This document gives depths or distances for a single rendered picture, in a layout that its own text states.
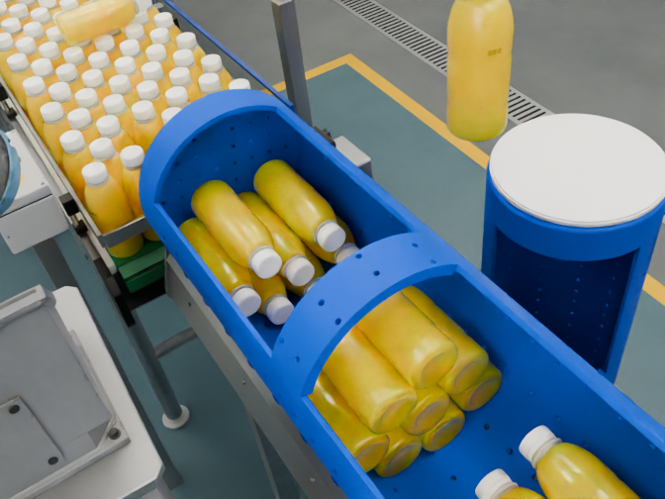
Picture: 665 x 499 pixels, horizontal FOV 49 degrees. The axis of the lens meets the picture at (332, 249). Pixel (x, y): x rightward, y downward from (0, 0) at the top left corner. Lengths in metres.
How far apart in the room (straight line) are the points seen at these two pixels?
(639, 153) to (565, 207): 0.18
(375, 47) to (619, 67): 1.11
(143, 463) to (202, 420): 1.42
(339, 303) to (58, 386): 0.28
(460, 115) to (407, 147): 2.15
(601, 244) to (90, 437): 0.77
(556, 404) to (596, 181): 0.42
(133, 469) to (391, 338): 0.30
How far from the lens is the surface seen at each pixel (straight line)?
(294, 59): 1.67
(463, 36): 0.76
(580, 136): 1.29
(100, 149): 1.32
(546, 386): 0.91
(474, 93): 0.79
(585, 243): 1.16
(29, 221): 1.29
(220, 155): 1.14
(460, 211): 2.66
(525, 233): 1.17
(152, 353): 1.97
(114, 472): 0.80
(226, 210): 1.03
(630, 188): 1.20
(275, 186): 1.08
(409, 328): 0.80
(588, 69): 3.44
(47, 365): 0.70
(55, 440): 0.77
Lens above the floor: 1.80
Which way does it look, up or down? 45 degrees down
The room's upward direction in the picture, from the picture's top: 9 degrees counter-clockwise
